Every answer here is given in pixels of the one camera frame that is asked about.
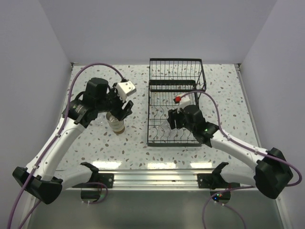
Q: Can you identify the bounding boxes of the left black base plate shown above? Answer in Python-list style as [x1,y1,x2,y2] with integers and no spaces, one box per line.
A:
[73,173,114,188]

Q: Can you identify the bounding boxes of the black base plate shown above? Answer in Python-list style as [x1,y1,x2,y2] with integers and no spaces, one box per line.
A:
[197,173,240,190]
[73,173,114,188]

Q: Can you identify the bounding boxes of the clear glass back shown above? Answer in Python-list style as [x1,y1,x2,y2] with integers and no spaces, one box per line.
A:
[158,119,177,139]

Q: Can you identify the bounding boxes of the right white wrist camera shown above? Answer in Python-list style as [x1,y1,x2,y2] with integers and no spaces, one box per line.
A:
[173,95,191,112]

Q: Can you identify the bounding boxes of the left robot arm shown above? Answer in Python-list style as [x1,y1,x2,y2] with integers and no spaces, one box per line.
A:
[12,78,136,204]

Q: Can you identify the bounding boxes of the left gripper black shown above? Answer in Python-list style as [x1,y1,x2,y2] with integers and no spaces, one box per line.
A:
[96,83,133,121]

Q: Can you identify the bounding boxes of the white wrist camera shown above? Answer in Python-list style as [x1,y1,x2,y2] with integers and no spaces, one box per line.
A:
[173,95,191,112]
[115,81,136,100]

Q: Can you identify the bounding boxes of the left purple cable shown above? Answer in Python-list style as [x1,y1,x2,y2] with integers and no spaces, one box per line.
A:
[6,62,127,229]

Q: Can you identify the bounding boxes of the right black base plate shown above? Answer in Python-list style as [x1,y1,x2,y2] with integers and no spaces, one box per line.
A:
[197,173,240,190]

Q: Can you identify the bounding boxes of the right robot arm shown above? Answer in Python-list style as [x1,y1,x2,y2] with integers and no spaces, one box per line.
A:
[167,105,293,199]

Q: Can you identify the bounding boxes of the aluminium mounting rail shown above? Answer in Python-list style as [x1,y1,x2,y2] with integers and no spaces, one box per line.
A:
[30,168,279,190]

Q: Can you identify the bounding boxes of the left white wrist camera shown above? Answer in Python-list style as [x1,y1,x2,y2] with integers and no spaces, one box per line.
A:
[115,81,136,100]

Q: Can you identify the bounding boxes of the black wire dish rack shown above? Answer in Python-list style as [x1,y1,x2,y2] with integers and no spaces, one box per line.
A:
[147,58,207,147]

